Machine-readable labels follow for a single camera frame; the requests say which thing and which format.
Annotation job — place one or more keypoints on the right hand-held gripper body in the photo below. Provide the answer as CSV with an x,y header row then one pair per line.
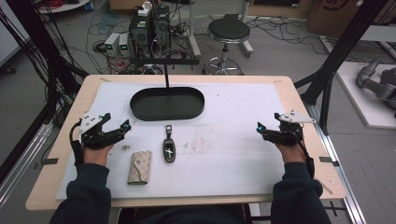
x,y
288,135

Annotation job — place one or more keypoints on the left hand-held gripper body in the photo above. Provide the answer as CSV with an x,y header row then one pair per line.
x,y
95,138

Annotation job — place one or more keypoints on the beige quilted key pouch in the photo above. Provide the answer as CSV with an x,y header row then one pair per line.
x,y
139,168

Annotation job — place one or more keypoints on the black oval tray with stand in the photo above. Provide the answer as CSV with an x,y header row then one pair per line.
x,y
168,104

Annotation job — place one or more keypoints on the black car key fob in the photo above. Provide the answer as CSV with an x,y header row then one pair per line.
x,y
169,149

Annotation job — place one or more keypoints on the person's left hand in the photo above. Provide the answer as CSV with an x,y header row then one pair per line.
x,y
96,155

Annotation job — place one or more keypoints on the person's right hand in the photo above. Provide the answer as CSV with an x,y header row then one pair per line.
x,y
292,154

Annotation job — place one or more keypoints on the white foam mat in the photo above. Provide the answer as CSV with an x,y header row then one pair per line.
x,y
230,161

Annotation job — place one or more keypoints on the black tape strip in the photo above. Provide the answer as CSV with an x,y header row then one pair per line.
x,y
49,161
328,160

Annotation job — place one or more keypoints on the white power supply box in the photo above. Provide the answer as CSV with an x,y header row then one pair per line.
x,y
112,42
124,43

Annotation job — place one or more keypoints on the white floor board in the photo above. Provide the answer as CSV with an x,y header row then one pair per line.
x,y
364,102

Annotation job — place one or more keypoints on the white table leg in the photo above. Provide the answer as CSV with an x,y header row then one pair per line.
x,y
246,34
193,31

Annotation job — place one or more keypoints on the black computer tower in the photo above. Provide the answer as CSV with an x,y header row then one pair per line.
x,y
140,34
161,26

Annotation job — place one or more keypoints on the black round stool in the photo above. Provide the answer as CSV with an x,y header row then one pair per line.
x,y
229,31

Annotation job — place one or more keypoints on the person's body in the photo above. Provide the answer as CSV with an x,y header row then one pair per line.
x,y
186,216

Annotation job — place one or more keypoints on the white power strip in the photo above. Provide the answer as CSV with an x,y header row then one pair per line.
x,y
145,8

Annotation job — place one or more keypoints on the small cardboard box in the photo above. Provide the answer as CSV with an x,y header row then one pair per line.
x,y
126,3

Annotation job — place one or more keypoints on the large cardboard box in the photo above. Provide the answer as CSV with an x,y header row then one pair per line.
x,y
339,15

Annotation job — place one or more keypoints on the white round table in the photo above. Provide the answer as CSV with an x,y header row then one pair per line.
x,y
62,5

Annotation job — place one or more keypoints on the white panel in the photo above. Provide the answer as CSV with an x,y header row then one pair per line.
x,y
9,34

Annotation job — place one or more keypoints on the aluminium rail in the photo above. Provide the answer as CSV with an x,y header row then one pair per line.
x,y
339,174
21,165

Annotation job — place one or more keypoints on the black frame strut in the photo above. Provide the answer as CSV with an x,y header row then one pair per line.
x,y
339,53

